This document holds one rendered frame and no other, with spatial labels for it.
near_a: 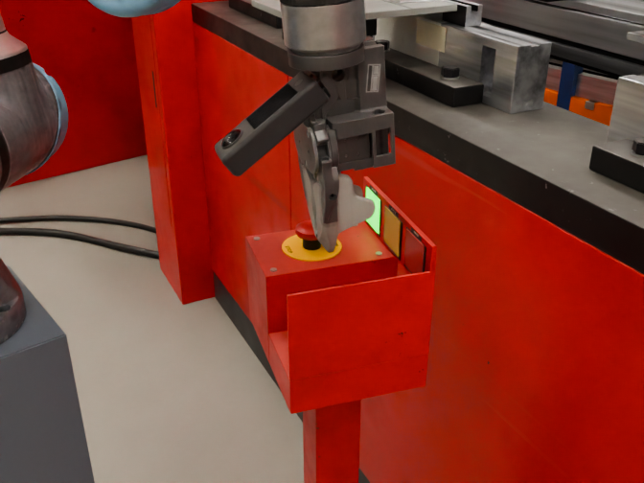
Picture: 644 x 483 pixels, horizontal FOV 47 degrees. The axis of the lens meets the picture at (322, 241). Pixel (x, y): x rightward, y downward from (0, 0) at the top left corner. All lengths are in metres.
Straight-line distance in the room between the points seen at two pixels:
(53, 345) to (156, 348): 1.33
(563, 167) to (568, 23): 0.50
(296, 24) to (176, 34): 1.34
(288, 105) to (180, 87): 1.35
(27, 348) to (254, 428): 1.09
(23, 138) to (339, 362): 0.40
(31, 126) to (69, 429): 0.32
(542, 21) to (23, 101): 0.92
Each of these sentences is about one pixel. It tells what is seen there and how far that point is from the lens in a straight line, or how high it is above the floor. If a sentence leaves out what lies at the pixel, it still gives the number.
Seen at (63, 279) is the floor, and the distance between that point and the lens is 2.50.
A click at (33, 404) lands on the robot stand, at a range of 0.80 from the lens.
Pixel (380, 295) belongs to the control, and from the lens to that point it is 0.76.
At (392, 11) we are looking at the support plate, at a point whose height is 1.00.
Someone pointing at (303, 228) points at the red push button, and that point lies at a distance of 0.86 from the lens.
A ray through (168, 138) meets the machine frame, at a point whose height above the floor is 0.53.
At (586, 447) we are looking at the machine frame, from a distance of 0.93.
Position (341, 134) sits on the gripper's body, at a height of 0.97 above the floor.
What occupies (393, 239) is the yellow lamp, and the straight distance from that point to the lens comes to 0.85.
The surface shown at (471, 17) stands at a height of 0.98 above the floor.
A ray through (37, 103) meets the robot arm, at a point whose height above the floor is 0.97.
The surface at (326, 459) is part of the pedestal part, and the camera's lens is 0.98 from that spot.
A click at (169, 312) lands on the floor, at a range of 2.24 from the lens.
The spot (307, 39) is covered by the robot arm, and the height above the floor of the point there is 1.05.
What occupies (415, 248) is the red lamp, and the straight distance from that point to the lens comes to 0.79.
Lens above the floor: 1.19
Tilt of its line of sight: 27 degrees down
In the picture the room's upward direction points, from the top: straight up
